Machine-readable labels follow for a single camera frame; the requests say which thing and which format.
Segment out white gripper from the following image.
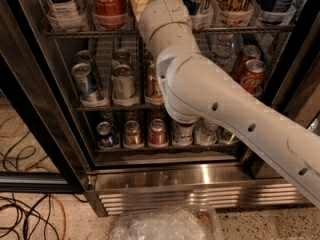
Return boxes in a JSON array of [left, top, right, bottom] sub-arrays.
[[130, 0, 194, 48]]

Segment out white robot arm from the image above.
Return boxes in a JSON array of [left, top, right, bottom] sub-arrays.
[[130, 0, 320, 207]]

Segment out red coca-cola can top shelf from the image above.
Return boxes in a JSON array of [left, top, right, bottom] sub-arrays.
[[93, 0, 127, 29]]

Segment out gold can middle rear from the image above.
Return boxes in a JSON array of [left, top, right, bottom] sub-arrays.
[[144, 49, 154, 65]]

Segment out white silver can rear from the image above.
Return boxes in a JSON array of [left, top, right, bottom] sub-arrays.
[[112, 48, 131, 67]]

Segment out white silver can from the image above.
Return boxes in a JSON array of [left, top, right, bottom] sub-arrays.
[[112, 65, 136, 100], [112, 48, 131, 67]]

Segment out clear water bottle middle shelf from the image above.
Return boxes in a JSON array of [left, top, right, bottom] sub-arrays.
[[211, 34, 235, 71]]

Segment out clear water bottle shelf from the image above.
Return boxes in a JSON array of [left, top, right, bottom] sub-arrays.
[[211, 34, 235, 71], [196, 119, 218, 146]]

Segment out white black can top shelf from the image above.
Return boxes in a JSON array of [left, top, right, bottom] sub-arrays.
[[42, 0, 88, 22]]

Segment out white silver can front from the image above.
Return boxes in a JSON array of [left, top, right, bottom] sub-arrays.
[[112, 65, 136, 100]]

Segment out blue silver can rear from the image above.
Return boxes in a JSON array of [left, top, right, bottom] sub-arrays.
[[75, 50, 94, 64]]

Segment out blue silver can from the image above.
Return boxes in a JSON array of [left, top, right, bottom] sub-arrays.
[[75, 50, 94, 64], [71, 63, 102, 102]]

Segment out gold can middle front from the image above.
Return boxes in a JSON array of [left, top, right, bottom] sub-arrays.
[[146, 64, 162, 99]]

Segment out red coca-cola can rear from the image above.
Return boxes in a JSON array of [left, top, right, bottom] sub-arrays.
[[231, 45, 261, 81]]

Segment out blue silver can front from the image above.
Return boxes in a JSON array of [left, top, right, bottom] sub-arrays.
[[71, 63, 102, 102]]

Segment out red coca-cola can front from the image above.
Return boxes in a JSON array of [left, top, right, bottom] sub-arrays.
[[239, 59, 266, 94]]

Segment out red can bottom shelf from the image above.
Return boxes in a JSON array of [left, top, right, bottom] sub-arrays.
[[148, 119, 167, 145]]

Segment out gold can bottom shelf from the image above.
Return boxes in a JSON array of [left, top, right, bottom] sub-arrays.
[[124, 120, 142, 146]]

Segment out clear water bottle bottom shelf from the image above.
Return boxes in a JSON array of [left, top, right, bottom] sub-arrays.
[[196, 119, 218, 146]]

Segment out blue pepsi can bottom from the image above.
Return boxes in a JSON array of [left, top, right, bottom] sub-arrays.
[[96, 121, 117, 148]]

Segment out green can bottom shelf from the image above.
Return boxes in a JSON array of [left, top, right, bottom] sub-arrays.
[[219, 128, 239, 145]]

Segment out stainless steel fridge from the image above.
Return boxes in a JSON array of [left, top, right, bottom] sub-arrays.
[[47, 35, 311, 216]]

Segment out open glass fridge door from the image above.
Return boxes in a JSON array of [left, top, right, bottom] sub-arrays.
[[0, 0, 90, 193]]

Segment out brown juice bottle white cap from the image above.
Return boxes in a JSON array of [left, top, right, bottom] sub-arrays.
[[173, 122, 194, 146]]

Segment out clear plastic bin with bag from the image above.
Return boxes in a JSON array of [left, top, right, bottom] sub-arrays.
[[108, 204, 225, 240]]

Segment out tangled floor cables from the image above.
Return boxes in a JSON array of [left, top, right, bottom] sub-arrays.
[[0, 193, 88, 240]]

